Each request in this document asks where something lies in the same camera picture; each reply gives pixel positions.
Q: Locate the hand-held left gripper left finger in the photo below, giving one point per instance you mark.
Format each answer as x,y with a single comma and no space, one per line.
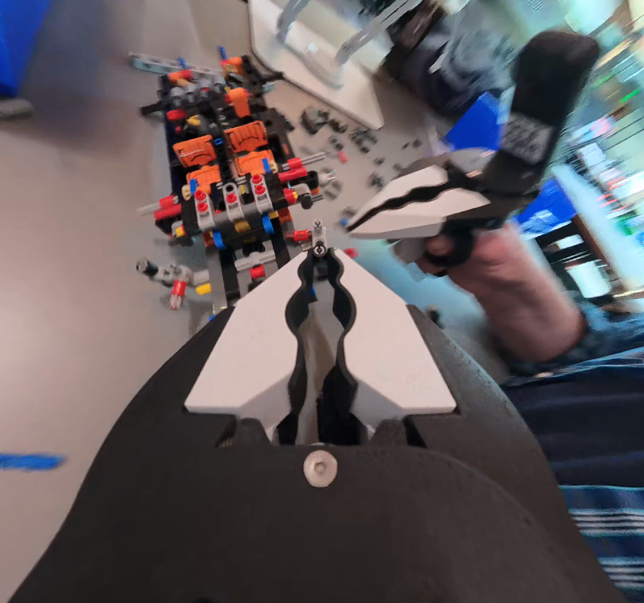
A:
246,356

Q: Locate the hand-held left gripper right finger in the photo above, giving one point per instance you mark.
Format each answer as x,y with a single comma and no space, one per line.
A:
397,361

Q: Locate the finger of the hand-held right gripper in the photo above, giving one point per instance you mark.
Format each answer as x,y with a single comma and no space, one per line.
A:
422,218
417,182

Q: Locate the lego car chassis model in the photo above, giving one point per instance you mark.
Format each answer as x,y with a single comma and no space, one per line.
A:
226,180

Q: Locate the person's right forearm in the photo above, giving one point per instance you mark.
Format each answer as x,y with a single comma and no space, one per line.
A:
609,333

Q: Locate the scattered black lego pieces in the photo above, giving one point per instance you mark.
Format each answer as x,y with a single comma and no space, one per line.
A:
362,137

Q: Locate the long blue lego pin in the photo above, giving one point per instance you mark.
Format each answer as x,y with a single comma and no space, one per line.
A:
30,462

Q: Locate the light grey lego beam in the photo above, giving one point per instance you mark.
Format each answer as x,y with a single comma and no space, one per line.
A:
156,62

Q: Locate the person's right hand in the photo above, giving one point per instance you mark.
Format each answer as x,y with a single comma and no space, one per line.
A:
518,291

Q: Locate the person's dark clothing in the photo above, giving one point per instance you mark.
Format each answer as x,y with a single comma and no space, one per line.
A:
593,427

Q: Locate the small grey cylinder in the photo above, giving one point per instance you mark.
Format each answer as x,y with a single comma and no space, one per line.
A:
12,108

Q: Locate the blue plastic bin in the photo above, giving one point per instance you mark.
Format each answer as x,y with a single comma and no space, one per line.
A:
20,19

